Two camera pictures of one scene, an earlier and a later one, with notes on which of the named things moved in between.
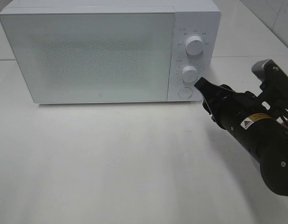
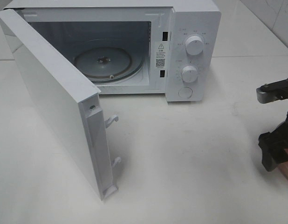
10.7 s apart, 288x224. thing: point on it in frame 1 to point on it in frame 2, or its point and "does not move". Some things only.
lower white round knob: (189, 74) does not move
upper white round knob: (194, 45) does not move
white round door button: (185, 92) does not move
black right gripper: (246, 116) to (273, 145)
